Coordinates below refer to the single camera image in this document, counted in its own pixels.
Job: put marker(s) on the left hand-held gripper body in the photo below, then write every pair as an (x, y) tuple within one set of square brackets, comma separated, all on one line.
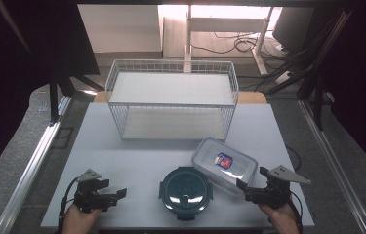
[(89, 196)]

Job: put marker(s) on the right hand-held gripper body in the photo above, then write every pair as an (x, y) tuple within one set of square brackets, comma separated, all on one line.
[(273, 193)]

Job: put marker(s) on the clear rectangular container with label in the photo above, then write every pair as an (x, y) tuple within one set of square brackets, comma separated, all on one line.
[(225, 164)]

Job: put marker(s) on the round container with teal lid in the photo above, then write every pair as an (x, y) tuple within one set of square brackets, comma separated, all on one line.
[(185, 192)]

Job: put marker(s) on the person's left hand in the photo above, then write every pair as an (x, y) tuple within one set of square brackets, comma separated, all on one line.
[(79, 221)]

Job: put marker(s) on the person's right hand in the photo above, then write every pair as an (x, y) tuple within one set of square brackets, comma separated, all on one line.
[(281, 219)]

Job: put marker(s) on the wooden board under table top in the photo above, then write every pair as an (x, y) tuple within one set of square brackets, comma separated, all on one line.
[(252, 97)]

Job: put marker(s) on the black metal stand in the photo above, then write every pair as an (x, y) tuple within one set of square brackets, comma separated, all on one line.
[(53, 97), (317, 97)]

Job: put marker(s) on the white power strip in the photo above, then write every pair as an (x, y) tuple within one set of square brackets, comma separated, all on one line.
[(283, 77)]

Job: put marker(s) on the dark curtain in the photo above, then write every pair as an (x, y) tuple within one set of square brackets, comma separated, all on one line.
[(362, 81), (14, 65)]

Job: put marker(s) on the white cabinet panel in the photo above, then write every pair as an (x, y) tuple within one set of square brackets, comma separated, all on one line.
[(122, 27)]

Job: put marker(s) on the aluminium rail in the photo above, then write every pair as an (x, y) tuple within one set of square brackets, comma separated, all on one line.
[(29, 172), (333, 162)]

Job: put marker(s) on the white desk frame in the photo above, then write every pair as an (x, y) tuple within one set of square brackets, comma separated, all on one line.
[(188, 35)]

